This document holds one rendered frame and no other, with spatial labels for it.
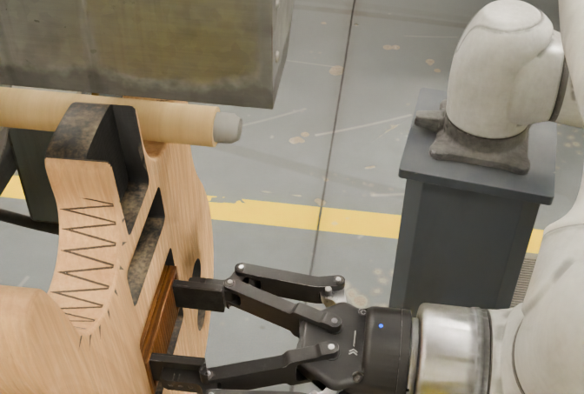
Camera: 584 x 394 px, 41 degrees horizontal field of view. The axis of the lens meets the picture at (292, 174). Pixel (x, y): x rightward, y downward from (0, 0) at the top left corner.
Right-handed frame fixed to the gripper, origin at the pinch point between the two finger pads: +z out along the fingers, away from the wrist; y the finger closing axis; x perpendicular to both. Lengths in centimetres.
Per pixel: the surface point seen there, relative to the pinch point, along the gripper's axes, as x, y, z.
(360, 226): -116, 121, -13
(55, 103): 16.9, 8.2, 9.2
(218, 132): 15.7, 7.7, -3.8
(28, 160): -8.0, 26.5, 24.8
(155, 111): 16.8, 8.2, 1.2
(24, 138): -4.7, 26.7, 24.5
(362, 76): -121, 200, -8
